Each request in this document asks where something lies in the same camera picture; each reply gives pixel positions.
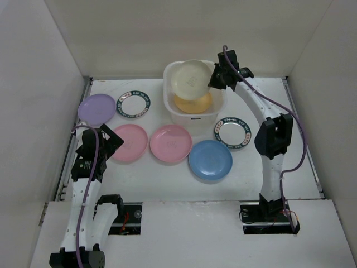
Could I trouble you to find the cream plate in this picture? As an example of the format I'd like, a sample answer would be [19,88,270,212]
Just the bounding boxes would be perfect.
[171,60,213,101]

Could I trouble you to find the yellow orange plate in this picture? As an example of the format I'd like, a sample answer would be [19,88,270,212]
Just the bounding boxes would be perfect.
[173,92,213,114]

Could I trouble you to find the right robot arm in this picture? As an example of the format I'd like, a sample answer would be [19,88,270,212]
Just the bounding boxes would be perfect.
[208,46,293,223]

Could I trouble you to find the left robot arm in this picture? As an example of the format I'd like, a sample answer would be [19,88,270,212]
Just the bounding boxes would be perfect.
[49,124,126,267]

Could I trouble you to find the white plastic bin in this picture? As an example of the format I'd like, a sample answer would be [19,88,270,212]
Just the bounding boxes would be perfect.
[163,61,228,135]

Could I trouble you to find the left pink plate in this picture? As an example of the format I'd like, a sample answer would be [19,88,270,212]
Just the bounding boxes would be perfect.
[112,124,148,162]

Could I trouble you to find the pink plate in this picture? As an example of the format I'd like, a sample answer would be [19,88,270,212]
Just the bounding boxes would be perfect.
[149,125,192,163]
[112,124,148,162]

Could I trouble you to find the purple plate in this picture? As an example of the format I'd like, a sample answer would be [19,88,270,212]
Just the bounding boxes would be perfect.
[78,94,116,126]

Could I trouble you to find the left green-rimmed white plate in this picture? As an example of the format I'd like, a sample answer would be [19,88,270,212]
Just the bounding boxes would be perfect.
[117,90,151,118]

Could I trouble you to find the green-rimmed white plate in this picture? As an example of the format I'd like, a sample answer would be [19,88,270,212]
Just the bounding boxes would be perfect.
[117,90,151,118]
[214,117,252,150]

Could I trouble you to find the right green-rimmed white plate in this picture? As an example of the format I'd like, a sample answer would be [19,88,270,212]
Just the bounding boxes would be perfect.
[214,117,252,150]

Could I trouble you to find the right pink plate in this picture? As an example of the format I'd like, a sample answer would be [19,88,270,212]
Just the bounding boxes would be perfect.
[149,125,192,163]

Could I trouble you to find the blue plate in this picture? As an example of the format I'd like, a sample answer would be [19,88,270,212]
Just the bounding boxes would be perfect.
[189,140,233,184]

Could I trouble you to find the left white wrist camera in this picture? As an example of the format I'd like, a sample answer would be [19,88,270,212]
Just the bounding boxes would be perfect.
[72,121,86,131]

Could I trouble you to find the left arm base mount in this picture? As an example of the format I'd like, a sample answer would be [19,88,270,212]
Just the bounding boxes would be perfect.
[109,203,143,236]

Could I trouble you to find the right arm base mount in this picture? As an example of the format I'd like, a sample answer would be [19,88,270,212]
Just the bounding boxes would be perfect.
[239,202,301,235]

